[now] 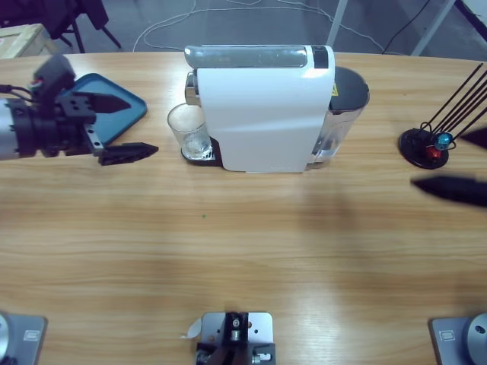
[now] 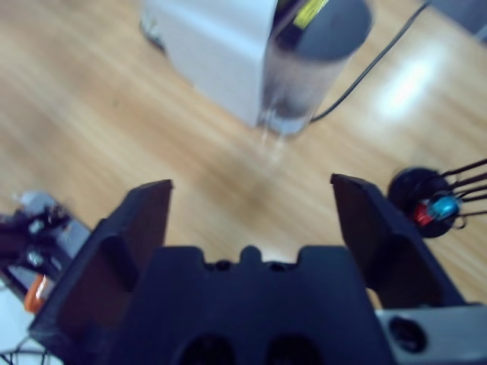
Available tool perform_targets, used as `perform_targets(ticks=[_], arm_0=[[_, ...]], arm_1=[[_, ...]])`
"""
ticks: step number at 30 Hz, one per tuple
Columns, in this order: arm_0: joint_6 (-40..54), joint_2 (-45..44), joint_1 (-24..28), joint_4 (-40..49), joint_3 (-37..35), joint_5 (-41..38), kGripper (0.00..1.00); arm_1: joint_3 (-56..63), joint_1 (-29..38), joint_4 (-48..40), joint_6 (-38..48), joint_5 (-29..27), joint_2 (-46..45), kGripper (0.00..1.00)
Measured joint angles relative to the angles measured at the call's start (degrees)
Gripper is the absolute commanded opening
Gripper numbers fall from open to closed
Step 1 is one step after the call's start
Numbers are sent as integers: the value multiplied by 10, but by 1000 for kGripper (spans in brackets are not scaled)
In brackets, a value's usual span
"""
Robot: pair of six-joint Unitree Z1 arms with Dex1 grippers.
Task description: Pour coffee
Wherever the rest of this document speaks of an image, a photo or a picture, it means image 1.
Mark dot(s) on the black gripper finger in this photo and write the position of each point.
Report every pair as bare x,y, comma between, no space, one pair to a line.
460,188
479,137

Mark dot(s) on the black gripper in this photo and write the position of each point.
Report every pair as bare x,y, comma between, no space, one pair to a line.
49,133

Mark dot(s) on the clear drinking glass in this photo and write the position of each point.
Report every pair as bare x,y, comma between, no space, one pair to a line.
186,121

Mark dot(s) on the white capsule coffee machine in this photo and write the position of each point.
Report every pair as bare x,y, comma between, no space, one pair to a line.
258,114

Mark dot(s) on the blue coffee capsule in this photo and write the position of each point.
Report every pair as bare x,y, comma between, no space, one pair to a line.
442,140

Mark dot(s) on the red coffee capsule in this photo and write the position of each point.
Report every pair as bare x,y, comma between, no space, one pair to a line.
433,153

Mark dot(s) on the teal plastic tray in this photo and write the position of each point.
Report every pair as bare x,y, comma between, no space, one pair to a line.
114,125

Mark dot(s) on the black capsule holder with rods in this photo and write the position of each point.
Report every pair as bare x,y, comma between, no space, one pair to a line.
414,146

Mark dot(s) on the black chair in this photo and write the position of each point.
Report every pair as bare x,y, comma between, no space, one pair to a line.
91,11

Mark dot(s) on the wooden crate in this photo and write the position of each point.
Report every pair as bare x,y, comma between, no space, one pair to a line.
23,40

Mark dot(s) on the white paper tag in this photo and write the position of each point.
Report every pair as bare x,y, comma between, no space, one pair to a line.
194,329

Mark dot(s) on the white metal frame leg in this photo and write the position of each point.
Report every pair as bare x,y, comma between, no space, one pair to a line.
433,26
336,23

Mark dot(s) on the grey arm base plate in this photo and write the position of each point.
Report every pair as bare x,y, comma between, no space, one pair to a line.
460,338
23,338

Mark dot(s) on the white mount with dark post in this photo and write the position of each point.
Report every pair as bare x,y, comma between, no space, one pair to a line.
236,334

